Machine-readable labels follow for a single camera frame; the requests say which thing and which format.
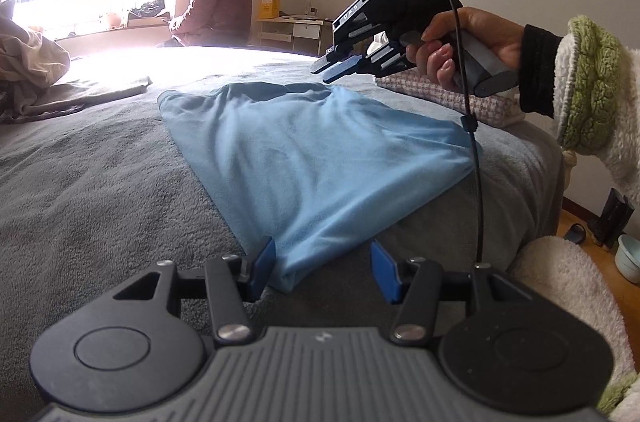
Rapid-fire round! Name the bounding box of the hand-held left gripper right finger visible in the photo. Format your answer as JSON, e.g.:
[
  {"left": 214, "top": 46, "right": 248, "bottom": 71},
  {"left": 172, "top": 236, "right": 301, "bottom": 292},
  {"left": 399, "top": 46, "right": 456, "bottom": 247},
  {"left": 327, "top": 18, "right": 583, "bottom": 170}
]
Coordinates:
[{"left": 371, "top": 241, "right": 533, "bottom": 345}]

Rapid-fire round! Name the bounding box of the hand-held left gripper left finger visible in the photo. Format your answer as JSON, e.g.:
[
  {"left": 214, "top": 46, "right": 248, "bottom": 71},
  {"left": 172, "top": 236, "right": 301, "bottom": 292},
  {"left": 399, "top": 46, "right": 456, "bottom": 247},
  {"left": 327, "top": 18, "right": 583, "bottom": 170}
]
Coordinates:
[{"left": 112, "top": 237, "right": 277, "bottom": 347}]

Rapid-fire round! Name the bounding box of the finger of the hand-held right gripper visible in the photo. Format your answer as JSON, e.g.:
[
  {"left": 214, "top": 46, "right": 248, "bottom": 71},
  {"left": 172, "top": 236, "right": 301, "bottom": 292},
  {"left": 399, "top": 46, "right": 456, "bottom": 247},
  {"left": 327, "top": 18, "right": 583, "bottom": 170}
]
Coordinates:
[
  {"left": 322, "top": 52, "right": 381, "bottom": 84},
  {"left": 310, "top": 45, "right": 368, "bottom": 76}
]

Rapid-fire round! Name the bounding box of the light blue T-shirt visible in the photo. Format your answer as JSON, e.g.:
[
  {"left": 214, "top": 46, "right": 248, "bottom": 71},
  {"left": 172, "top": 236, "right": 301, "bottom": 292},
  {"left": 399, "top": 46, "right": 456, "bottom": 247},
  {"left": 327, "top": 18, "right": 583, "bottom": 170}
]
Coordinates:
[{"left": 157, "top": 82, "right": 485, "bottom": 294}]

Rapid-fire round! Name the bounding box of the person's right hand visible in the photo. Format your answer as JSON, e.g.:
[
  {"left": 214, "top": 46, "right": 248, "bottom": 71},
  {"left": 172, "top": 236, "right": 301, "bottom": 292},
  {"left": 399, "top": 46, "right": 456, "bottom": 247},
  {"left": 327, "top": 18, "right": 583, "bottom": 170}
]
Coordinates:
[{"left": 406, "top": 7, "right": 523, "bottom": 93}]

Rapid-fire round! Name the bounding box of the small pale wooden desk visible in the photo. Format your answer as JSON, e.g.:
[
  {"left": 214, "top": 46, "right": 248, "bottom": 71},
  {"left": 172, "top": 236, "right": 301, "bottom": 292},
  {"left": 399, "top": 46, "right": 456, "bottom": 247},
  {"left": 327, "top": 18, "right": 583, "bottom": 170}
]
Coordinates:
[{"left": 257, "top": 14, "right": 334, "bottom": 56}]

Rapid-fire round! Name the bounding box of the pink checked pillow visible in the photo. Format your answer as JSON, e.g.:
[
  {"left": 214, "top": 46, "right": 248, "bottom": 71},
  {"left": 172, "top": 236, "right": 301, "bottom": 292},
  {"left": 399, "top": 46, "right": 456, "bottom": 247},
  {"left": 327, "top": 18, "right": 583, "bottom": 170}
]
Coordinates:
[{"left": 375, "top": 72, "right": 527, "bottom": 129}]

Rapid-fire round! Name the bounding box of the cardboard box with shoes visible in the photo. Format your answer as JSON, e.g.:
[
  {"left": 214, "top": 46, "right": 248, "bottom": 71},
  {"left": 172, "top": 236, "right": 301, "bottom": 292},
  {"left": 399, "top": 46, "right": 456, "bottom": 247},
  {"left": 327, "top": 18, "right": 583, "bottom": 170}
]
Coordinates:
[{"left": 127, "top": 0, "right": 172, "bottom": 28}]

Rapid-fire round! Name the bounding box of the dark slipper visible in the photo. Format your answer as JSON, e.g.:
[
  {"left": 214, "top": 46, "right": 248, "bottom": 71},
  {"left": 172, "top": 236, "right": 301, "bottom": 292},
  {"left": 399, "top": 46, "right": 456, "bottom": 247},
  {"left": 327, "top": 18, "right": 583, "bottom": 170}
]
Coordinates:
[{"left": 562, "top": 224, "right": 589, "bottom": 246}]

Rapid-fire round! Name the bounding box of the black upright object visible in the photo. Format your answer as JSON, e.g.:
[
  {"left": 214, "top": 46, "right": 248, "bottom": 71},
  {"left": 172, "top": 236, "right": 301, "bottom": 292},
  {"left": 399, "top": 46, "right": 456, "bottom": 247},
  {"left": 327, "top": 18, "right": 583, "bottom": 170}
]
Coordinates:
[{"left": 587, "top": 187, "right": 636, "bottom": 251}]

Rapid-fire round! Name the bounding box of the olive grey folded garment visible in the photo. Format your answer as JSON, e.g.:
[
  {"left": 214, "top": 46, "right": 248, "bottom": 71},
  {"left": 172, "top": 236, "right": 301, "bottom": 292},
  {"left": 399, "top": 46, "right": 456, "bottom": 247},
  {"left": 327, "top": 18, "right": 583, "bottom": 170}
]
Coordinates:
[{"left": 0, "top": 75, "right": 153, "bottom": 124}]

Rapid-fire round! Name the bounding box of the pale blue basin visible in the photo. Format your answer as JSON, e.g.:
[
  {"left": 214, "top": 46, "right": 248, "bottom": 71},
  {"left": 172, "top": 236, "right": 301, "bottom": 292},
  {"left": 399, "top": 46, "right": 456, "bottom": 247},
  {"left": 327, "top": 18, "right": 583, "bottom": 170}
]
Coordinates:
[{"left": 613, "top": 234, "right": 640, "bottom": 284}]

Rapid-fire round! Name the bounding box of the beige crumpled garment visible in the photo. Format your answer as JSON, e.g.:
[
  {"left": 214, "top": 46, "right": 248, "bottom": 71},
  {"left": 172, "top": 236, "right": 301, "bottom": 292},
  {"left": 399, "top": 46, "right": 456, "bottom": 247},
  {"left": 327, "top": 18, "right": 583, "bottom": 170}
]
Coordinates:
[{"left": 0, "top": 15, "right": 72, "bottom": 104}]

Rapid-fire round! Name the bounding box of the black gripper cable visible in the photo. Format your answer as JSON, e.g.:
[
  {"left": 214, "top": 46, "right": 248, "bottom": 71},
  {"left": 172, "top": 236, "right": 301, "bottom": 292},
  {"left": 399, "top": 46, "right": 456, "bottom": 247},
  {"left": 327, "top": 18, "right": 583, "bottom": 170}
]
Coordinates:
[{"left": 434, "top": 0, "right": 485, "bottom": 266}]

